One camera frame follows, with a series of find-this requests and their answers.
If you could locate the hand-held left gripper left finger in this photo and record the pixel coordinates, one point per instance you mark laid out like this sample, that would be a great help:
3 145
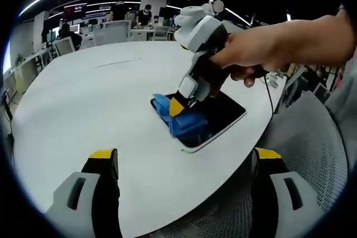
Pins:
103 193

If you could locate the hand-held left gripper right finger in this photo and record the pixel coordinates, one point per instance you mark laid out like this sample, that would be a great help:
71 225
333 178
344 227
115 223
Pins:
265 190

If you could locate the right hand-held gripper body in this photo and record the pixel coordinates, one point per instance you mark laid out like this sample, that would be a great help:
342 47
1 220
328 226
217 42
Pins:
206 40

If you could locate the blue cleaning cloth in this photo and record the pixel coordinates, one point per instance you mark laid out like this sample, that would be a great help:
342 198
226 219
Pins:
189 123

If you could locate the black tablet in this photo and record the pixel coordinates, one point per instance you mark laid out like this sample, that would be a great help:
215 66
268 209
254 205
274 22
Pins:
226 109

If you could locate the person's right hand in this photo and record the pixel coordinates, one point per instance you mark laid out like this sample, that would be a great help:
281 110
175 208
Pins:
251 51

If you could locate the grey mesh office chair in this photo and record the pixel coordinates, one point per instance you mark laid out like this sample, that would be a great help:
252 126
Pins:
306 143

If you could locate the white mesh office chair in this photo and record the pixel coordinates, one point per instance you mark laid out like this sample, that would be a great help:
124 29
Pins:
118 33

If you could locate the green potted plant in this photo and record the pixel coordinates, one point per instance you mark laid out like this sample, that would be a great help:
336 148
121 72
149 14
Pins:
20 60

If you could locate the red wall screen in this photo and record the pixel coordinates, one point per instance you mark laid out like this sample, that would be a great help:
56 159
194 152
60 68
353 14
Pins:
74 12

